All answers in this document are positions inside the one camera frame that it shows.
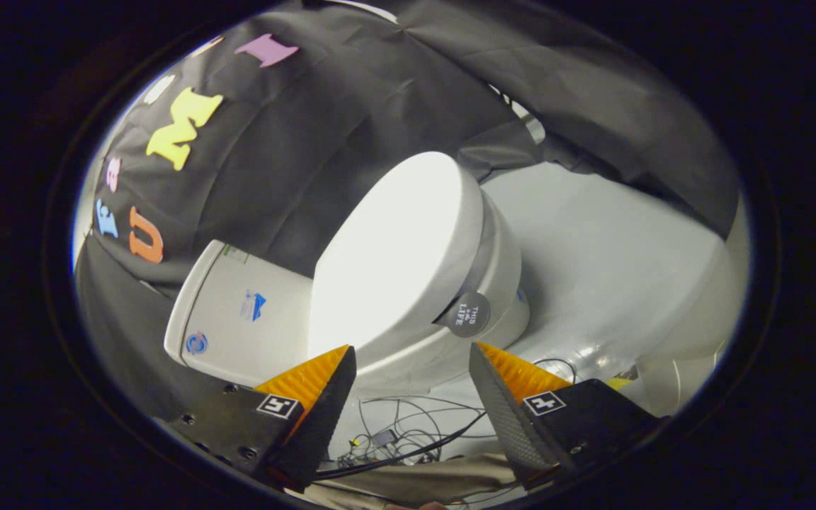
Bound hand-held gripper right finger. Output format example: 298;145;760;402
469;341;664;489

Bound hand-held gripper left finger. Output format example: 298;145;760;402
167;345;357;494

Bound round dark lid pull tab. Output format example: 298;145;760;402
435;292;492;338

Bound white toilet lid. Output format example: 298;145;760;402
307;152;485;369

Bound white toilet bowl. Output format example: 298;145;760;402
355;283;531;397

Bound white toilet seat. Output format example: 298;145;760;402
355;188;522;376

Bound beige trousers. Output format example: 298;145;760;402
305;453;522;508

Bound black backdrop cloth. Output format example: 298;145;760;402
75;0;742;419

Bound thick black cable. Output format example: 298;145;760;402
316;411;488;480

